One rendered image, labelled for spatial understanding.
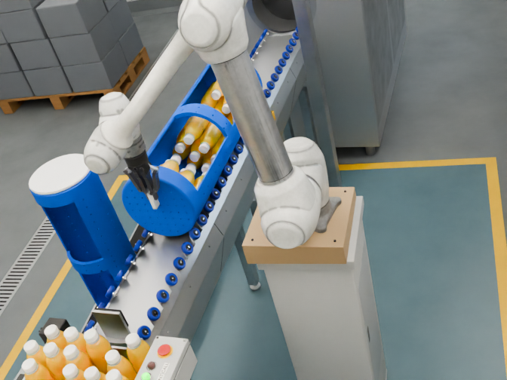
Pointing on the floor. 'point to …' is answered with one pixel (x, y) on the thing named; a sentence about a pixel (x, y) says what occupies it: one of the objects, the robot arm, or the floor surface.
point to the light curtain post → (317, 88)
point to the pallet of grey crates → (66, 50)
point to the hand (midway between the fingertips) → (153, 199)
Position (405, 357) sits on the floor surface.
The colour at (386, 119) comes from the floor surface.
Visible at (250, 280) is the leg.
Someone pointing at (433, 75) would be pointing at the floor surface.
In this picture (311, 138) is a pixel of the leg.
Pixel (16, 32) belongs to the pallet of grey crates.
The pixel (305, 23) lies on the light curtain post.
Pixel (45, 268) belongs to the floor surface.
